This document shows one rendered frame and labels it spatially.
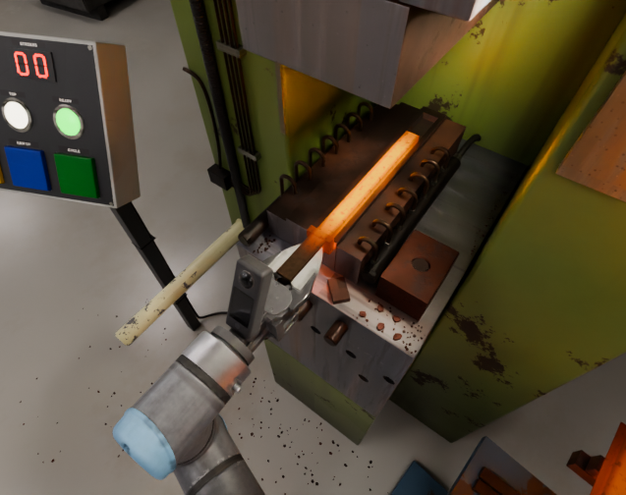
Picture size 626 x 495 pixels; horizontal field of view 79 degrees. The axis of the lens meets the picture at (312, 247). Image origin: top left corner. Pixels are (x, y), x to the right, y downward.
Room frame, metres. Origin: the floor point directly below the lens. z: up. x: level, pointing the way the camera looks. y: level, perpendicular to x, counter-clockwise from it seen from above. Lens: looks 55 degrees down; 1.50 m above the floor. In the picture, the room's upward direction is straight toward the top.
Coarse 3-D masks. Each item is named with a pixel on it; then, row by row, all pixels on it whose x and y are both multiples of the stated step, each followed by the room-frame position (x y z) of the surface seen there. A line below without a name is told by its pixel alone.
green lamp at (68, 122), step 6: (60, 114) 0.56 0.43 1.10; (66, 114) 0.56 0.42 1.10; (72, 114) 0.56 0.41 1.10; (60, 120) 0.56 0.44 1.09; (66, 120) 0.56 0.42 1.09; (72, 120) 0.56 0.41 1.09; (78, 120) 0.55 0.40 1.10; (60, 126) 0.55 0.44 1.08; (66, 126) 0.55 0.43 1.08; (72, 126) 0.55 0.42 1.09; (78, 126) 0.55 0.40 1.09; (66, 132) 0.55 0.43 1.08; (72, 132) 0.55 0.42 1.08; (78, 132) 0.55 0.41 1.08
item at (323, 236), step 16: (400, 144) 0.60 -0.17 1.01; (384, 160) 0.55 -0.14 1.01; (400, 160) 0.56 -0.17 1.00; (368, 176) 0.51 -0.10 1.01; (384, 176) 0.51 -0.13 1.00; (352, 192) 0.47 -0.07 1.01; (368, 192) 0.47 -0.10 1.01; (336, 208) 0.43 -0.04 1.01; (352, 208) 0.43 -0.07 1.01; (320, 224) 0.40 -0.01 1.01; (336, 224) 0.40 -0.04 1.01; (320, 240) 0.36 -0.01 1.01; (304, 256) 0.33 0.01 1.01; (288, 272) 0.30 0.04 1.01
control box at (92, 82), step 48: (0, 48) 0.63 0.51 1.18; (48, 48) 0.62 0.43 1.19; (96, 48) 0.61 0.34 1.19; (0, 96) 0.60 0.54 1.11; (48, 96) 0.58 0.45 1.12; (96, 96) 0.57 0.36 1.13; (0, 144) 0.56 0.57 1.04; (48, 144) 0.55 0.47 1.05; (96, 144) 0.53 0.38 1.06; (48, 192) 0.50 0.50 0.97
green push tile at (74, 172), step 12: (60, 156) 0.53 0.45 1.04; (72, 156) 0.52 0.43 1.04; (84, 156) 0.53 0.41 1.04; (60, 168) 0.52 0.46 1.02; (72, 168) 0.51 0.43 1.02; (84, 168) 0.51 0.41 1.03; (60, 180) 0.51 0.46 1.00; (72, 180) 0.50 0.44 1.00; (84, 180) 0.50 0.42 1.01; (96, 180) 0.50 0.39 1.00; (72, 192) 0.49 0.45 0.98; (84, 192) 0.49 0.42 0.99; (96, 192) 0.49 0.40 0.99
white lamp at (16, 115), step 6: (12, 102) 0.59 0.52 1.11; (6, 108) 0.58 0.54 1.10; (12, 108) 0.58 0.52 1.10; (18, 108) 0.58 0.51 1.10; (6, 114) 0.58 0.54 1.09; (12, 114) 0.58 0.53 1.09; (18, 114) 0.57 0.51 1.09; (24, 114) 0.57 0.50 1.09; (12, 120) 0.57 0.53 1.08; (18, 120) 0.57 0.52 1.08; (24, 120) 0.57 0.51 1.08; (18, 126) 0.57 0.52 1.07; (24, 126) 0.56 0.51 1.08
